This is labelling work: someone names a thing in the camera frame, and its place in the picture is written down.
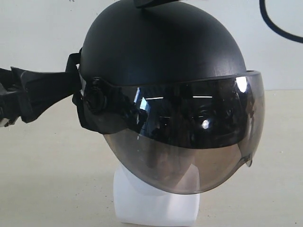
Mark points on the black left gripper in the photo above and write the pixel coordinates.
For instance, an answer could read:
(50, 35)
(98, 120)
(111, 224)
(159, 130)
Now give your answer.
(27, 94)

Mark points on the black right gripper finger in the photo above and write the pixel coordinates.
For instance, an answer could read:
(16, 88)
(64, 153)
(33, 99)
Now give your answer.
(148, 4)

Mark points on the black helmet with tinted visor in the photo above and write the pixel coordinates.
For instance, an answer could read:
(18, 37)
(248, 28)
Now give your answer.
(169, 90)

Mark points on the white mannequin head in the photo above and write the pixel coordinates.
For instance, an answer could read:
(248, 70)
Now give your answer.
(139, 203)

